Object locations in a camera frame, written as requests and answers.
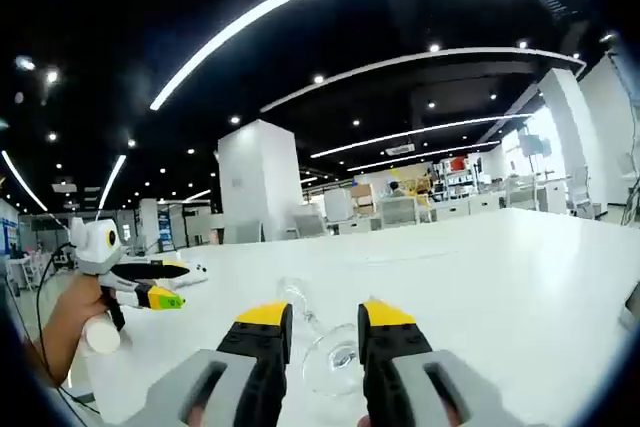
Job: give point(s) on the blue standing banner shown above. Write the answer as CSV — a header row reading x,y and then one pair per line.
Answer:
x,y
165,232

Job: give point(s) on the wide white pillar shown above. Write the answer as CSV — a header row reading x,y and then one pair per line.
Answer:
x,y
260,182

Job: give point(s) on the person's right hand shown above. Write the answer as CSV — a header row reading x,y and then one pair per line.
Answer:
x,y
364,422

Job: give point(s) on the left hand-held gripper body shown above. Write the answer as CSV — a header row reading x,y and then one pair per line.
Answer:
x,y
92,247

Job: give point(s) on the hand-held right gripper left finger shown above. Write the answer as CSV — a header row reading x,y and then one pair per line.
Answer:
x,y
260,347

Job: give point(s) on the yellow frame structure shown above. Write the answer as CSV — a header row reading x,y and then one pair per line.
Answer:
x,y
412,182

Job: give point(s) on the clear stemmed glass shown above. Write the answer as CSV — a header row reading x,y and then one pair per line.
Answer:
x,y
332,354

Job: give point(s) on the ceiling air vent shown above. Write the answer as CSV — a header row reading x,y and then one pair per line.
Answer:
x,y
400,150

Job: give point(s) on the white table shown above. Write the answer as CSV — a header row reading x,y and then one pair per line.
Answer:
x,y
475,287

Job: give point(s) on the person's left hand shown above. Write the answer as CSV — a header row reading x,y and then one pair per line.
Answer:
x,y
80,302

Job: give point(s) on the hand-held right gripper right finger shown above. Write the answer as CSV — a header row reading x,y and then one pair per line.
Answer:
x,y
395,347

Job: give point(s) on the narrow white pillar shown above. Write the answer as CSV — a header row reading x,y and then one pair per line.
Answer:
x,y
565,137

